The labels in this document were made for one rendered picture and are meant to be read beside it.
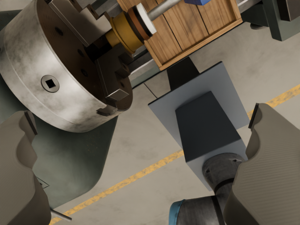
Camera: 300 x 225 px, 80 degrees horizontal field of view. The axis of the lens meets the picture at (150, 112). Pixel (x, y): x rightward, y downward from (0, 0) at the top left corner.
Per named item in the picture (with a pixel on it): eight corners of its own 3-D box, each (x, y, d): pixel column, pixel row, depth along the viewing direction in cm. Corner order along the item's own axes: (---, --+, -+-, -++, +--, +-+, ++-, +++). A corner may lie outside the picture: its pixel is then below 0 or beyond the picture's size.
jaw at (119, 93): (97, 74, 47) (108, 114, 43) (82, 66, 43) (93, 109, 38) (131, 52, 44) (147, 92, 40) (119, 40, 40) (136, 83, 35)
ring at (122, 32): (122, 65, 42) (155, 43, 39) (95, 28, 38) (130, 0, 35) (126, 54, 50) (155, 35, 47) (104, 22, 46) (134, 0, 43)
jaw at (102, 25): (76, 55, 43) (30, 7, 36) (81, 47, 46) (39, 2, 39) (112, 28, 39) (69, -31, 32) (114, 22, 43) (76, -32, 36)
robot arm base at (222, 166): (251, 172, 65) (266, 197, 57) (212, 186, 70) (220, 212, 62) (236, 146, 59) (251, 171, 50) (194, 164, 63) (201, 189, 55)
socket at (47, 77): (69, 84, 36) (63, 89, 33) (56, 89, 36) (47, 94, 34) (60, 68, 34) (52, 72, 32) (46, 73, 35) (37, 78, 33)
